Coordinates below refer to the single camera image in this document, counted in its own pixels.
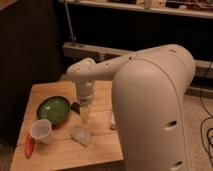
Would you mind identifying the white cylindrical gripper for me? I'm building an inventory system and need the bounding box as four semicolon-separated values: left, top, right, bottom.
76;81;95;124

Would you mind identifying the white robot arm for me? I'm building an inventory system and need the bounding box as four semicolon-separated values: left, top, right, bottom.
67;44;195;171

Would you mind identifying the green ceramic bowl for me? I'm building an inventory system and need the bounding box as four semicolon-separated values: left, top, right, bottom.
37;96;71;125

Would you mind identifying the small black rectangular object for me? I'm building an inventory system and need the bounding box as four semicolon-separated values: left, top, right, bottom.
71;102;81;114

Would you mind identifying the white remote controller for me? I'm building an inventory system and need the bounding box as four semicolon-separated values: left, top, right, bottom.
110;112;116;130

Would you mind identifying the orange red carrot toy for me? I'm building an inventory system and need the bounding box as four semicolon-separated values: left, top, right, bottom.
25;135;35;158

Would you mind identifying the grey metal beam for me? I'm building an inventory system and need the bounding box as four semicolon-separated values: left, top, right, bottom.
62;42;213;99

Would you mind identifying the wooden shelf board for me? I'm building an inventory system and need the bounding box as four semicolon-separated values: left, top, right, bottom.
57;0;213;19

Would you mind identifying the black cable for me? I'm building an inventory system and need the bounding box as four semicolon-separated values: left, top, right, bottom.
199;61;213;158

